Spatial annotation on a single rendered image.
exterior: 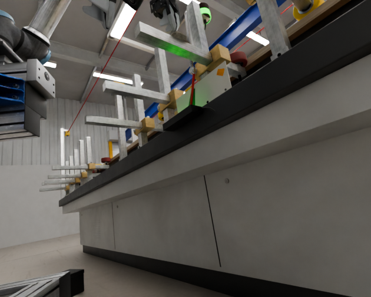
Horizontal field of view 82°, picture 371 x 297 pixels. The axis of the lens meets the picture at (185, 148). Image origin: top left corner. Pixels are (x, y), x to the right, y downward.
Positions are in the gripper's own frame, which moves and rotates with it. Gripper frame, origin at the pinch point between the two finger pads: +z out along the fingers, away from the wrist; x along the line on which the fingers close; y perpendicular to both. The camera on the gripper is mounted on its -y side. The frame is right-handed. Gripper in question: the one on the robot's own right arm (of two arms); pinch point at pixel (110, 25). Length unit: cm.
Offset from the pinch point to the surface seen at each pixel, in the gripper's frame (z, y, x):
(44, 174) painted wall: -124, -63, -800
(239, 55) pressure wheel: -5.9, -45.8, 3.2
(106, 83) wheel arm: -0.2, -6.9, -23.6
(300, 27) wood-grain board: -5, -52, 22
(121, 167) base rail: 17, -31, -75
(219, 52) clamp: -1.1, -32.3, 4.9
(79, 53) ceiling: -405, -115, -505
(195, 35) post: -15.4, -33.0, -4.2
